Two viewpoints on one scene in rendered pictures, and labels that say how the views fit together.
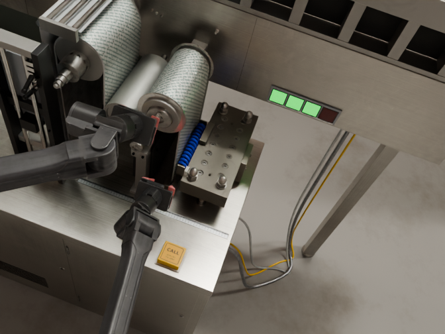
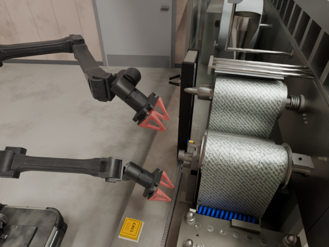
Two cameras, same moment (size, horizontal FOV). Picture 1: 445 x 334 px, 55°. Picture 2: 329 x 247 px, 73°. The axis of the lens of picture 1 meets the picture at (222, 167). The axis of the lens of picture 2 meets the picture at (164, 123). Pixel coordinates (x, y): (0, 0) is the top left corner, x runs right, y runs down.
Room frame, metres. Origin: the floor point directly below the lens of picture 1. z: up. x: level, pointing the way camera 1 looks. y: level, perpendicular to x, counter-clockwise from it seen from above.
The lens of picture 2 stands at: (0.78, -0.34, 1.80)
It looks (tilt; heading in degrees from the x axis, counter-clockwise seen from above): 39 degrees down; 100
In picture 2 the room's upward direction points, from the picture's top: straight up
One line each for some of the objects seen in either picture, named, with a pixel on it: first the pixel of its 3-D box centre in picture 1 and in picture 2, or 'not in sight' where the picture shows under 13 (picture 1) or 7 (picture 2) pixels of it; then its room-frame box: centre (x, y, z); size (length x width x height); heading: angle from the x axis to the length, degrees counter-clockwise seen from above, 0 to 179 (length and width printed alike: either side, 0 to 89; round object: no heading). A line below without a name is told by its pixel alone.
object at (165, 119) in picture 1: (159, 116); (200, 151); (0.81, 0.21, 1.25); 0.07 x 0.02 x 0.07; 86
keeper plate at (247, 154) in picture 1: (244, 163); not in sight; (0.98, -0.07, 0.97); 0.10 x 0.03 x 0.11; 176
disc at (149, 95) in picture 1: (161, 113); (204, 152); (0.82, 0.21, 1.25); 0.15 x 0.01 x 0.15; 86
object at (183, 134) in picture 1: (190, 124); (232, 197); (0.94, 0.14, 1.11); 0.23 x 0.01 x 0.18; 176
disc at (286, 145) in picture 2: (191, 63); (282, 165); (1.07, 0.19, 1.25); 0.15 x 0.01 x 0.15; 86
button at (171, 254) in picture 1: (171, 255); (131, 228); (0.58, 0.07, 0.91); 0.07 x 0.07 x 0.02; 86
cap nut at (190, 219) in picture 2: (193, 172); (190, 216); (0.80, 0.08, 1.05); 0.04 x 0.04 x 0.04
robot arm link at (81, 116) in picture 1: (93, 134); (118, 82); (0.52, 0.27, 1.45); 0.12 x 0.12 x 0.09; 87
